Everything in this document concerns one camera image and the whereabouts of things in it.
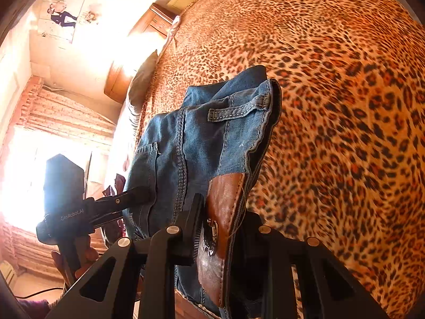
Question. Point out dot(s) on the pink patterned curtain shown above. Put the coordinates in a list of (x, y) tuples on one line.
[(66, 113)]

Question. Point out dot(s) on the person's left forearm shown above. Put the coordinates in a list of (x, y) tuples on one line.
[(33, 307)]

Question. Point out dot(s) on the small wall ornament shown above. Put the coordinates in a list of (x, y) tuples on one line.
[(90, 16)]

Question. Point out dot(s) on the person's left hand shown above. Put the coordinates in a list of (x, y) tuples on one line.
[(88, 249)]

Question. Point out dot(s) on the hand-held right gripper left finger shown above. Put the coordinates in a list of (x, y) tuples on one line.
[(196, 236)]

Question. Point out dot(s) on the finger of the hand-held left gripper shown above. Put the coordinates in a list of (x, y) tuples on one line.
[(136, 197)]

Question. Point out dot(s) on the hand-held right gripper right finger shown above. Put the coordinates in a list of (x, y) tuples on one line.
[(255, 242)]

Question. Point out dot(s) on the leopard print blanket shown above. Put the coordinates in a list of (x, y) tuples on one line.
[(332, 89)]

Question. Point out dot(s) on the wooden nightstand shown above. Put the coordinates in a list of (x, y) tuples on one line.
[(156, 20)]

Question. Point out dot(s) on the dark red cloth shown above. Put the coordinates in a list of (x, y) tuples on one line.
[(116, 182)]

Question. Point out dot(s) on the beige pillow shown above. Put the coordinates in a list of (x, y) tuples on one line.
[(142, 79)]

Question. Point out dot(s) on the blue denim pants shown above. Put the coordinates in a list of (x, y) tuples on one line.
[(199, 133)]

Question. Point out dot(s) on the white bed sheet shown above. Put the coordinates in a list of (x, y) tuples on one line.
[(128, 139)]

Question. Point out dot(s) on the wall poster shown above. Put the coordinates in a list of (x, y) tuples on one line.
[(63, 16)]

